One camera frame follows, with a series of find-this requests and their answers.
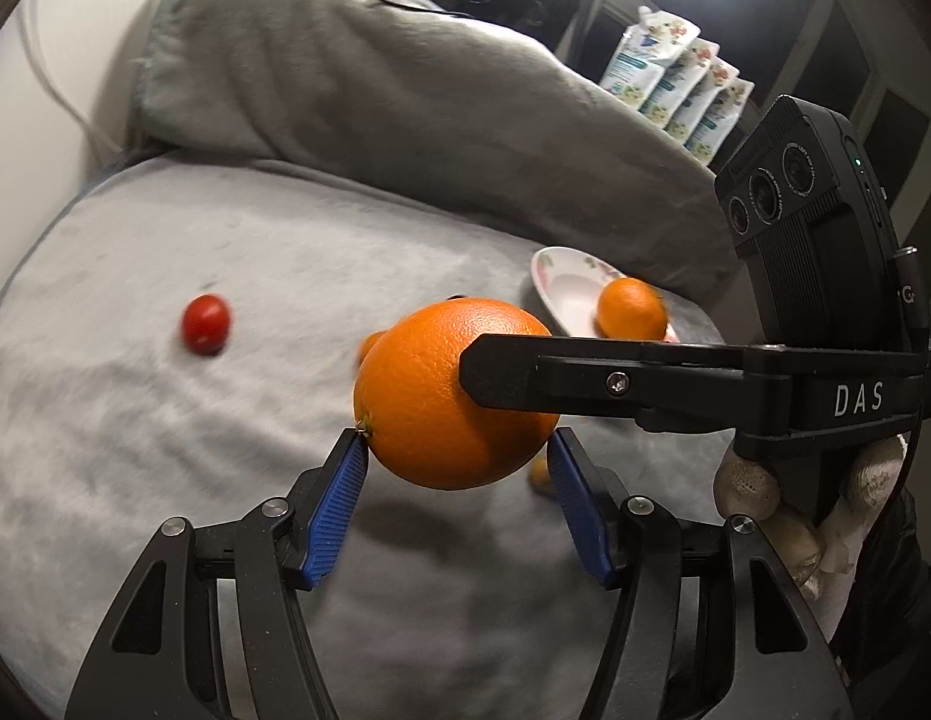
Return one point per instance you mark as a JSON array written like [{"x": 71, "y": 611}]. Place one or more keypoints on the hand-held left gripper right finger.
[{"x": 579, "y": 514}]

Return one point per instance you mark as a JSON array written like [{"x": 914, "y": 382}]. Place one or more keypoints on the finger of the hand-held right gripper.
[{"x": 555, "y": 379}]

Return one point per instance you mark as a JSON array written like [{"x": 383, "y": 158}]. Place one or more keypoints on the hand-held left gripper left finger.
[{"x": 336, "y": 514}]

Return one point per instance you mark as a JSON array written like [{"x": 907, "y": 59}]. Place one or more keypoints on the small kumquat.
[
  {"x": 540, "y": 476},
  {"x": 371, "y": 349}
]

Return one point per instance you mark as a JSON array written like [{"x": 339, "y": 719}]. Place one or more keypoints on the floral white plate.
[{"x": 563, "y": 289}]

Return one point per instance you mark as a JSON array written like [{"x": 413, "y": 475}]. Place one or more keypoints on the orange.
[
  {"x": 416, "y": 390},
  {"x": 630, "y": 307}
]

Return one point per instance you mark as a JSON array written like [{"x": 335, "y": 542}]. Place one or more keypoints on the red tomato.
[{"x": 206, "y": 322}]

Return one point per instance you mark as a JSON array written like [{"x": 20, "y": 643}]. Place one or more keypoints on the person's right forearm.
[{"x": 900, "y": 585}]

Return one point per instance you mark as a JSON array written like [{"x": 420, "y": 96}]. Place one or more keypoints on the person's right hand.
[{"x": 746, "y": 487}]

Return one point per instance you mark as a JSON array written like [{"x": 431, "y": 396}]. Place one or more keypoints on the grey plush seat cover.
[{"x": 172, "y": 465}]

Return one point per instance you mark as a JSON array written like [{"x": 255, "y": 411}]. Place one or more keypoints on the grey plush back cushion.
[{"x": 375, "y": 90}]

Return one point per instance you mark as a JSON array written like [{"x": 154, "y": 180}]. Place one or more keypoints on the black tripod stand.
[{"x": 589, "y": 15}]

